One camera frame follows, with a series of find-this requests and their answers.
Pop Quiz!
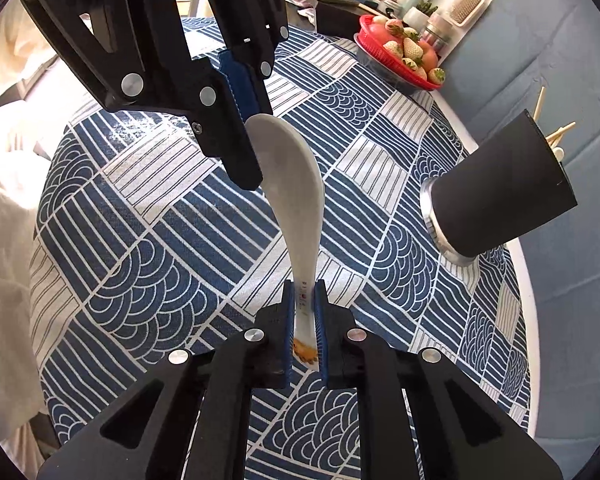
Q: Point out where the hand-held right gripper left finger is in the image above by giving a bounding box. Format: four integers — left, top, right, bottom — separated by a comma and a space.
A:
37, 280, 297, 480

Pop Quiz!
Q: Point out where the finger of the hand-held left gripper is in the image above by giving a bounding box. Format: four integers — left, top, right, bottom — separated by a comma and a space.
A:
20, 0, 267, 192
200, 0, 291, 120

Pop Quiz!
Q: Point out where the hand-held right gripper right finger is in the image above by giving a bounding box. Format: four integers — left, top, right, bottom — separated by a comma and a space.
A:
314, 280, 565, 480

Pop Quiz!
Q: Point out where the ceramic spoon pig print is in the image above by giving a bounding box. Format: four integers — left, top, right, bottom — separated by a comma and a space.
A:
245, 113, 327, 368

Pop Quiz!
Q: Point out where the black utensil holder cup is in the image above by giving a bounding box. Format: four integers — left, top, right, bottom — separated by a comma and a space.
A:
420, 108, 579, 267

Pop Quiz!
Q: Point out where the black desk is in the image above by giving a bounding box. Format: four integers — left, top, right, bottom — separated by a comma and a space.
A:
280, 0, 406, 36

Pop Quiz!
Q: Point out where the red plastic basket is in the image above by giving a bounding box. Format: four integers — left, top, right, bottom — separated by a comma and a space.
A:
354, 14, 443, 92

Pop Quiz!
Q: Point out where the black plastic container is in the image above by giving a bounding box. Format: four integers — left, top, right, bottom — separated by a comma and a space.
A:
356, 45, 431, 95

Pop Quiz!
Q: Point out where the small potted succulent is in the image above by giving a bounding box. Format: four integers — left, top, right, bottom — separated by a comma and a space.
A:
414, 2, 439, 32

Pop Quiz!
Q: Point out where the glass jar metal lid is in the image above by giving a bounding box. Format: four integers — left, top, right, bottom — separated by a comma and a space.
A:
422, 12, 454, 54

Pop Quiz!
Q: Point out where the white bedding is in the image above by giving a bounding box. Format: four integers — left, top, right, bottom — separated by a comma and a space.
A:
0, 0, 76, 466

